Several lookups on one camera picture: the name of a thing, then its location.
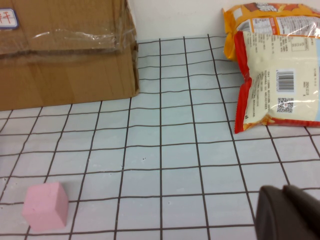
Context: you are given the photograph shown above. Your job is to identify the pink foam cube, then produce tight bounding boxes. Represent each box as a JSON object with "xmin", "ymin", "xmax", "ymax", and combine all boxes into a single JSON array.
[{"xmin": 21, "ymin": 181, "xmax": 70, "ymax": 231}]

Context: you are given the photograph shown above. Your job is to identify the orange snack bag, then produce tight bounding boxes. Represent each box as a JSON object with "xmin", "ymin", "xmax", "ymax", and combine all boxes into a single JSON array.
[{"xmin": 222, "ymin": 2, "xmax": 320, "ymax": 62}]

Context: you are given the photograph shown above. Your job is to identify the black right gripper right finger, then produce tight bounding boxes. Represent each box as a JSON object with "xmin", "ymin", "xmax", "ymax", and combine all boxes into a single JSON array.
[{"xmin": 283, "ymin": 184, "xmax": 320, "ymax": 226}]

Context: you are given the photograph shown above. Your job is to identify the white label on taped box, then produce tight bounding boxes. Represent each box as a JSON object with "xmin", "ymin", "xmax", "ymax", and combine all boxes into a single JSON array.
[{"xmin": 0, "ymin": 8, "xmax": 20, "ymax": 30}]

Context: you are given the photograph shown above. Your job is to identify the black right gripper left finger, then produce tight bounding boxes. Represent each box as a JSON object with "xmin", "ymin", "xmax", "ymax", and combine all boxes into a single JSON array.
[{"xmin": 256, "ymin": 185, "xmax": 320, "ymax": 240}]

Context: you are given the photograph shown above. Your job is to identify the cardboard box with clear tape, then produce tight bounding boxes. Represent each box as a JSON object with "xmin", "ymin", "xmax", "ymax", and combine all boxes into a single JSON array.
[{"xmin": 0, "ymin": 0, "xmax": 140, "ymax": 112}]

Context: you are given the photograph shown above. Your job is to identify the red and cream snack bag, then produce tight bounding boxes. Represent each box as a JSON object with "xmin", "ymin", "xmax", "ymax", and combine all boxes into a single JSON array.
[{"xmin": 234, "ymin": 30, "xmax": 320, "ymax": 135}]

